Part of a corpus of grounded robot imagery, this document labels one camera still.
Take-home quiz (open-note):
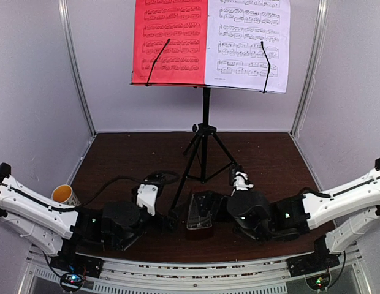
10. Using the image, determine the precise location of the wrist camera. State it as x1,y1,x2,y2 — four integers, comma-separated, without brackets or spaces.
132,170,180,216
229,165,254,196

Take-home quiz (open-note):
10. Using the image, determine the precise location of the front aluminium rail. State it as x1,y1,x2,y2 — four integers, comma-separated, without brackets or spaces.
17,245,372,293

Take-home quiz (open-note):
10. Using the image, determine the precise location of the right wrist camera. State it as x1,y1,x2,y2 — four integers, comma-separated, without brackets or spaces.
229,165,254,196

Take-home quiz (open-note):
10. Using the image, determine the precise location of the left aluminium frame post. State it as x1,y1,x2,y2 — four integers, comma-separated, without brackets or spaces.
58,0,97,137

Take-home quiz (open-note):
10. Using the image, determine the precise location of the aluminium frame post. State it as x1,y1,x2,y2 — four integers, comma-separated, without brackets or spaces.
58,0,97,137
291,0,329,140

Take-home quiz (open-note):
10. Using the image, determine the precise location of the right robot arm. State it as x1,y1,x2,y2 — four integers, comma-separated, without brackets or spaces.
198,158,380,271

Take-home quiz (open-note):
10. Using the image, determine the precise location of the red sheet music page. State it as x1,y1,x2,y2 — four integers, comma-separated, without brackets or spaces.
132,0,208,86

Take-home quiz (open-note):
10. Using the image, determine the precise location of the right aluminium frame post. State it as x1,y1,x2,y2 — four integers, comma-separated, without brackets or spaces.
291,0,329,140

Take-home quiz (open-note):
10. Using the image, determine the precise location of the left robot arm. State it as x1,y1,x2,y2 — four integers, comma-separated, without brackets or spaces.
0,162,180,272

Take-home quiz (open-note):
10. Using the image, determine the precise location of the white sheet music page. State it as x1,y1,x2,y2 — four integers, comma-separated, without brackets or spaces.
205,0,291,94

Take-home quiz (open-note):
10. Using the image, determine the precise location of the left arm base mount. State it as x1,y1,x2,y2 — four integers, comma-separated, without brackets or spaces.
44,244,104,293

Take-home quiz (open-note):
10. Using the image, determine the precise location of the wooden metronome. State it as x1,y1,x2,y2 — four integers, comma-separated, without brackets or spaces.
186,193,213,241

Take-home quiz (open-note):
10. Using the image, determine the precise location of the patterned mug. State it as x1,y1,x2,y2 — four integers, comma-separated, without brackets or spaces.
51,184,81,206

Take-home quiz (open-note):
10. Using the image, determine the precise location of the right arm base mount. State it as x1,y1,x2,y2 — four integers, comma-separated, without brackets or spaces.
286,236,340,292

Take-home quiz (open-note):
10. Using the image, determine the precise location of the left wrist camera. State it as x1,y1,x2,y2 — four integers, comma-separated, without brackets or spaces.
132,170,180,216

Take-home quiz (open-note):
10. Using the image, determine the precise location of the black music stand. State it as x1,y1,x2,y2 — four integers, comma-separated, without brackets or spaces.
130,36,278,215

